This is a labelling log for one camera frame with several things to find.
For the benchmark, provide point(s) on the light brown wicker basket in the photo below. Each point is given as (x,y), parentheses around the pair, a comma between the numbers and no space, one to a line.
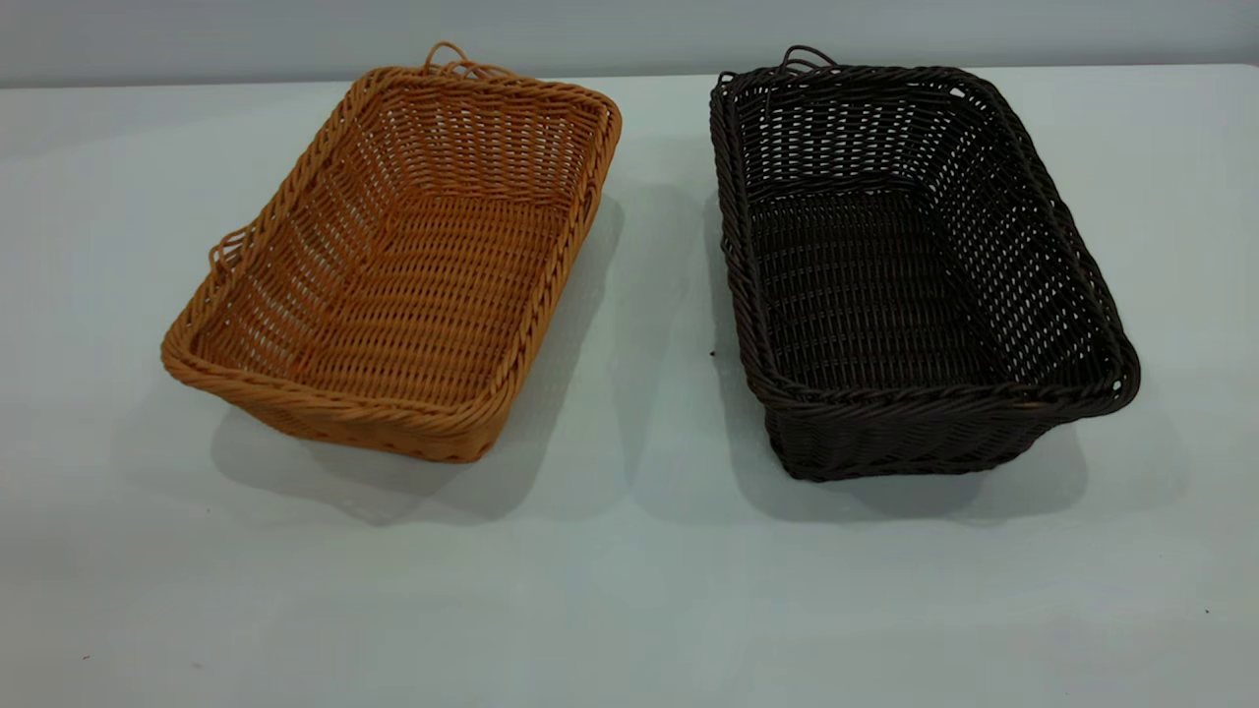
(423,285)

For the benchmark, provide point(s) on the dark brown wicker basket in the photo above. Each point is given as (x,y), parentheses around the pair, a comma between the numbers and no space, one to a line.
(866,295)

